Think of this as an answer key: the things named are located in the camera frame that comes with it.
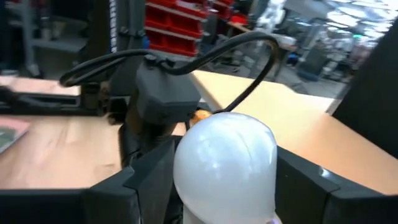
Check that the red parts bin shelf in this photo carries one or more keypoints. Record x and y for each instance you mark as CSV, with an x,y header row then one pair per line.
x,y
174,25

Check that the white humanoid robot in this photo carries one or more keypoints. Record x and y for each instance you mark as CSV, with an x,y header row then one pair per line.
x,y
270,15

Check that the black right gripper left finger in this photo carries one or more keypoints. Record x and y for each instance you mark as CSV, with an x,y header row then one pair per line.
x,y
93,205

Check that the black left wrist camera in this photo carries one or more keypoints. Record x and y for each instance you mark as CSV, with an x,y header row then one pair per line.
x,y
168,93

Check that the grey metal shelf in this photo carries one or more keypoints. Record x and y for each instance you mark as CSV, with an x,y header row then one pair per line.
x,y
46,43

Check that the white light bulb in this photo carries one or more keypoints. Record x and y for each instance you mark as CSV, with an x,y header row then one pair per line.
x,y
224,168

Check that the black table edge frame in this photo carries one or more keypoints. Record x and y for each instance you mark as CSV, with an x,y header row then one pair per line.
x,y
46,104

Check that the light wooden side table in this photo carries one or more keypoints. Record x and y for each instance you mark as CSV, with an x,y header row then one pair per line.
x,y
280,102

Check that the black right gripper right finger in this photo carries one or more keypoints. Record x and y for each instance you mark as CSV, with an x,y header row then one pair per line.
x,y
311,199

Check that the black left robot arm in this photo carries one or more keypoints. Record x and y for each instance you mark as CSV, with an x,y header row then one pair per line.
x,y
124,18

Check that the black partition screen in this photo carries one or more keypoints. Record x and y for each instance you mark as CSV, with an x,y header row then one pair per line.
x,y
373,93

